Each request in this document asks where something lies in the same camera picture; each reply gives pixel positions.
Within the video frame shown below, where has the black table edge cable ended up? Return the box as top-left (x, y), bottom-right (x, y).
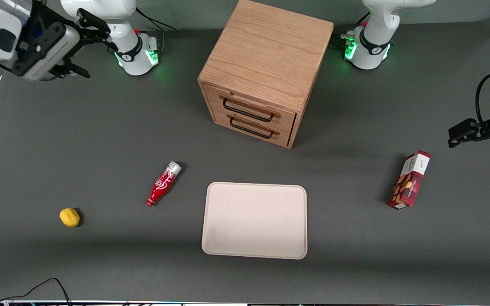
top-left (0, 268), bottom-right (74, 306)

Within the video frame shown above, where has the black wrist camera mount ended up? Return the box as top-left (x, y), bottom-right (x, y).
top-left (12, 0), bottom-right (66, 75)

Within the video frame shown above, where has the black metal drawer handle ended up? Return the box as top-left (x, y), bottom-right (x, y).
top-left (229, 115), bottom-right (275, 139)
top-left (222, 97), bottom-right (276, 123)

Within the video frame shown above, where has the yellow lemon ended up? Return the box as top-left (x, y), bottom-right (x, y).
top-left (59, 207), bottom-right (81, 228)

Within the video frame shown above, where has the arm base connector cable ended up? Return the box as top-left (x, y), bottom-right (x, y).
top-left (334, 12), bottom-right (371, 46)

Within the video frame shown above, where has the black arm base cable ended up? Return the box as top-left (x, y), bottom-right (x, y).
top-left (135, 7), bottom-right (178, 33)

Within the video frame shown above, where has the wooden drawer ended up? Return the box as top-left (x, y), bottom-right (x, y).
top-left (202, 83), bottom-right (298, 131)
top-left (211, 107), bottom-right (296, 147)

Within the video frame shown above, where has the beige plastic tray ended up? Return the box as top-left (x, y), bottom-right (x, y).
top-left (201, 182), bottom-right (308, 260)

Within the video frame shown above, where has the wooden drawer cabinet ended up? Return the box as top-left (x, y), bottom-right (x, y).
top-left (197, 0), bottom-right (335, 150)

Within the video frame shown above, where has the red cola bottle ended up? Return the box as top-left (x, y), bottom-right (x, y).
top-left (145, 161), bottom-right (183, 207)

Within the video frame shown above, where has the red biscuit box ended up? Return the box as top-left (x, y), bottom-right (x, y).
top-left (387, 150), bottom-right (432, 210)

